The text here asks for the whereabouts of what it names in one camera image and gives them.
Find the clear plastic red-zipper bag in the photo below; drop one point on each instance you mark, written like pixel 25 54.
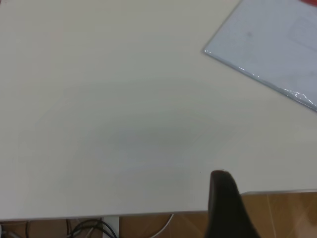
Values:
pixel 260 37

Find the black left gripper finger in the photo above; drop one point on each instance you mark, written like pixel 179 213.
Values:
pixel 223 210

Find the white table leg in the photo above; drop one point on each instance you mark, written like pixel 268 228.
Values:
pixel 111 228

